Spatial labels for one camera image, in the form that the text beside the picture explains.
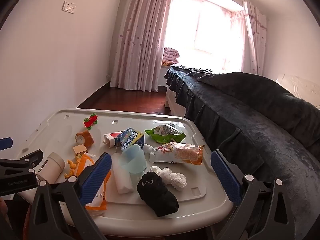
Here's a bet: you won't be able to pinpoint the wooden block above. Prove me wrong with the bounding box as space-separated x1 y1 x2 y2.
73 144 88 157

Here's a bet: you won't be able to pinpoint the blue white milk carton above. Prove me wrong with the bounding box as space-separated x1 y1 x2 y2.
117 127 145 152

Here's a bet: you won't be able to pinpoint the green snack bag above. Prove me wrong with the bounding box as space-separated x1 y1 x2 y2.
144 123 186 144

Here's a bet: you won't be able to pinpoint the bed with dark blanket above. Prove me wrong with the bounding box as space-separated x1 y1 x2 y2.
164 64 320 240

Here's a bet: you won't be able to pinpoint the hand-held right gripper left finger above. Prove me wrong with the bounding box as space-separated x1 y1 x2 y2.
27 152 112 240

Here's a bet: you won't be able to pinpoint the folded pink quilts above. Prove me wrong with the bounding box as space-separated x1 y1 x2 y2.
161 46 181 67

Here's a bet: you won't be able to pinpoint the orange white snack packet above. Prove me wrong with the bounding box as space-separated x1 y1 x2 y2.
75 152 112 210

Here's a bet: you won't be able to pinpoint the black sock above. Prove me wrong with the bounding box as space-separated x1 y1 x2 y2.
136 171 179 217

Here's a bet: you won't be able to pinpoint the red green toy car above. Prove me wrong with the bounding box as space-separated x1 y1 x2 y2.
83 113 98 130

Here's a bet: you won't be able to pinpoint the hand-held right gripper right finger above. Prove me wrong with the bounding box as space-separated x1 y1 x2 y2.
211 149 294 240

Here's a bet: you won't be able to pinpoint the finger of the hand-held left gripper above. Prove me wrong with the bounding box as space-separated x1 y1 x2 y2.
0 149 44 174
0 137 13 152

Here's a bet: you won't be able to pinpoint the white paper cup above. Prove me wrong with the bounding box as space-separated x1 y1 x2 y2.
37 152 66 183

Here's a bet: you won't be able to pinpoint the orange green dinosaur toy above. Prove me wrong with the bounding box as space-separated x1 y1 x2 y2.
64 154 83 179

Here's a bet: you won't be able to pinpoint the white headboard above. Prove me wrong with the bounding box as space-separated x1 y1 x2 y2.
275 74 320 109

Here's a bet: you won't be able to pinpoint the white plastic storage lid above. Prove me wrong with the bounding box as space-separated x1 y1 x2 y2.
11 108 234 231

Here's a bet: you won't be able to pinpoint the bright window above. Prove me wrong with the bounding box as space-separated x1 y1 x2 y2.
164 0 247 72

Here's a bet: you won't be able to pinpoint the light blue plastic scoop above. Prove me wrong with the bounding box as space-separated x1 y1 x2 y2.
119 144 148 175

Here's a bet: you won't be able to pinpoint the pink patterned curtain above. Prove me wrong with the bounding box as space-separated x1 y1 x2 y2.
110 0 175 93
242 0 268 75

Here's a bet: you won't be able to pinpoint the orange drink pouch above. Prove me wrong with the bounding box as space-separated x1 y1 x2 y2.
143 142 204 165

